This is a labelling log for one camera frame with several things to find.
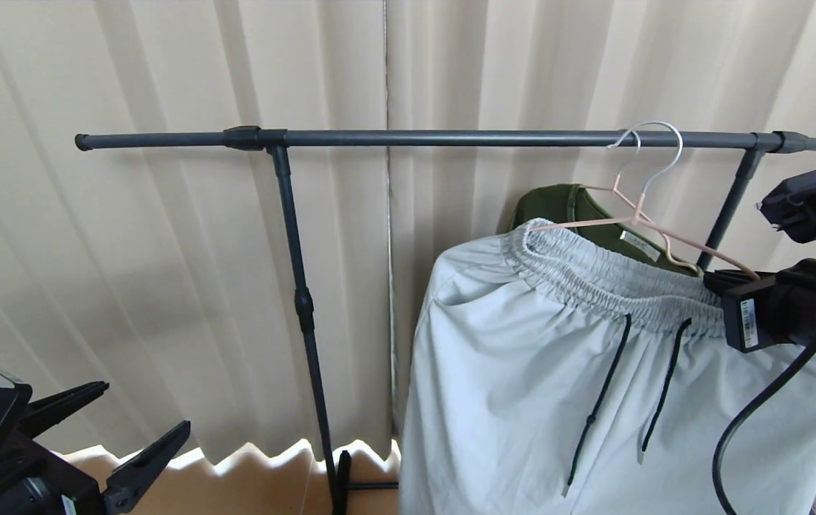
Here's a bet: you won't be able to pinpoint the green long-sleeved shirt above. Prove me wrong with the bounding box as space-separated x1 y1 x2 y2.
510 184 702 278

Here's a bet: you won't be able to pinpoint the pink clothes hanger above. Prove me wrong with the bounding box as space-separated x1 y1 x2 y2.
583 129 702 274
529 120 760 280

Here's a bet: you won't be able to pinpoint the pale grey shorts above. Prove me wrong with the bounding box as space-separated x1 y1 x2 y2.
399 218 816 515

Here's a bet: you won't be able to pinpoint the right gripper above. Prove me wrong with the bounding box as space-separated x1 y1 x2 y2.
721 275 816 378

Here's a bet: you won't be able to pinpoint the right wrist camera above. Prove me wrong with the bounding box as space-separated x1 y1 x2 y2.
758 168 816 283

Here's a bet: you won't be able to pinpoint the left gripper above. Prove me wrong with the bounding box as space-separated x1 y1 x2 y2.
0 381 192 515

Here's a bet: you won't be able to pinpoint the beige curtain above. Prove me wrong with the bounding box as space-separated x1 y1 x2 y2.
0 0 816 466

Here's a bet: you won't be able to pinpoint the black clothes rack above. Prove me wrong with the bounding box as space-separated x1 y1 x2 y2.
75 127 816 515

